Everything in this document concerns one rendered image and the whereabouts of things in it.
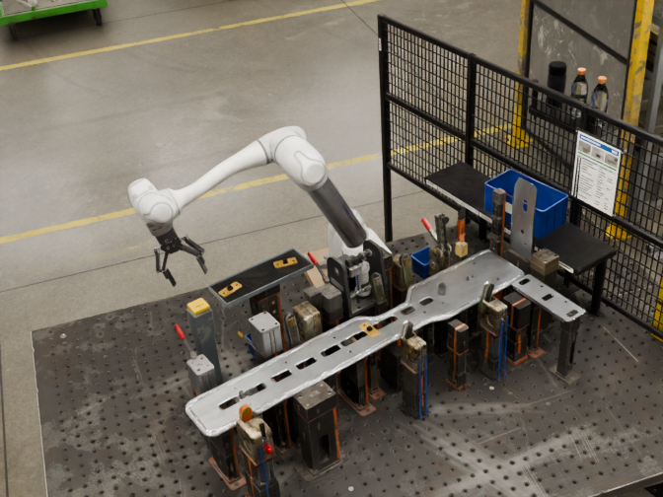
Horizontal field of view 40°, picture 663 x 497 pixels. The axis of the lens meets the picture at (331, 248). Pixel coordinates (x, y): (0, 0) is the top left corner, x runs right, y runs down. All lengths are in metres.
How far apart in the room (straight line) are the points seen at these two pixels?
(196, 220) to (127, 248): 0.48
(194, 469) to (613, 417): 1.49
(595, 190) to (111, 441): 2.04
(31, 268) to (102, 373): 2.06
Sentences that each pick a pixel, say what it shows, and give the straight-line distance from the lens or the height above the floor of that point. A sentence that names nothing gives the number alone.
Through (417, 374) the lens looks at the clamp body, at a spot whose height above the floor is 0.91.
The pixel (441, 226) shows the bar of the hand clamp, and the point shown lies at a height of 1.16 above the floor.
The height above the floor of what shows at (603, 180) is 1.29.
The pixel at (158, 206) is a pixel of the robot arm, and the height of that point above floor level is 1.49.
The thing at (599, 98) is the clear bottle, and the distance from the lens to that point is 3.57.
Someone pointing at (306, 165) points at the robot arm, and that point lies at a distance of 3.28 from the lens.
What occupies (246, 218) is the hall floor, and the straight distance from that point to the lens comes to 5.74.
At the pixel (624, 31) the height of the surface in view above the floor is 1.20.
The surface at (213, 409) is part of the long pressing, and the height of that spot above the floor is 1.00.
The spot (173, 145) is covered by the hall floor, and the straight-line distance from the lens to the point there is 6.70.
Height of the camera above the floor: 3.13
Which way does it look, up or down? 35 degrees down
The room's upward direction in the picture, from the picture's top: 4 degrees counter-clockwise
